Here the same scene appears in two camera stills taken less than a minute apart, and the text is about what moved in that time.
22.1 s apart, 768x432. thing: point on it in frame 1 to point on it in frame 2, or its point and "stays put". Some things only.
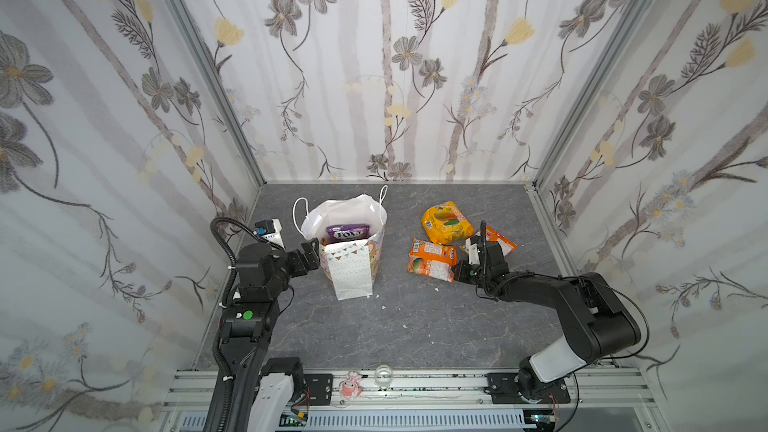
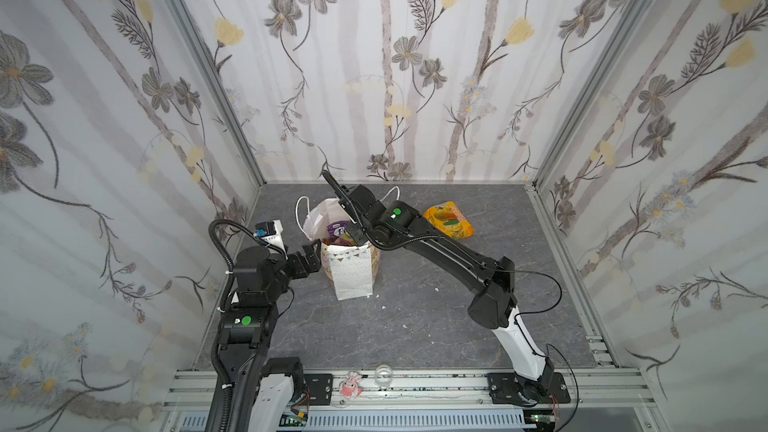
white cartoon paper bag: x=350 y=235 stays put
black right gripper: x=484 y=266 to x=358 y=233
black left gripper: x=311 y=258 stays put
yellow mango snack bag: x=444 y=223 stays put
